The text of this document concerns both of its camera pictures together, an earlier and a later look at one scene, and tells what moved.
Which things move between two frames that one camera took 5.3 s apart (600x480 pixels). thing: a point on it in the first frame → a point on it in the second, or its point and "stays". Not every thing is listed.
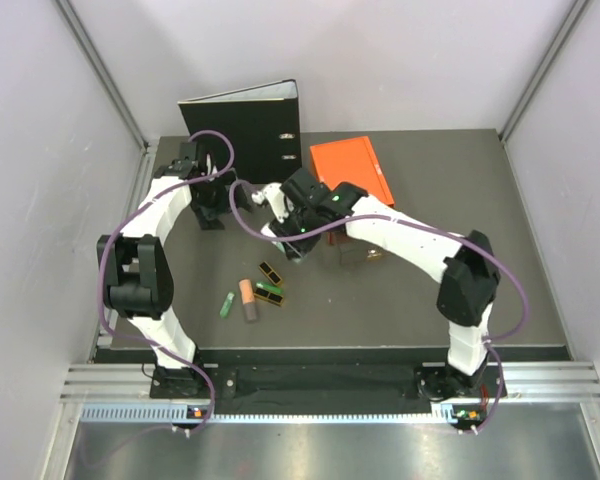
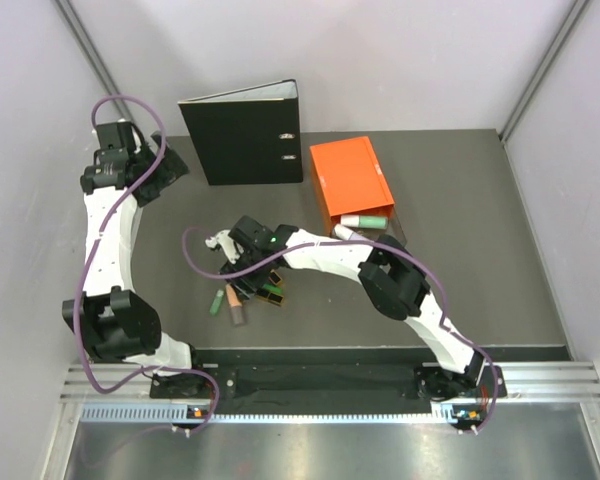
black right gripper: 299,249 → 256,284
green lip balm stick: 270,287 stays
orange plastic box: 352,162 stays
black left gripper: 208,217 → 169,168
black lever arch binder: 264,124 stays
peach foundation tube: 247,295 → 234,301
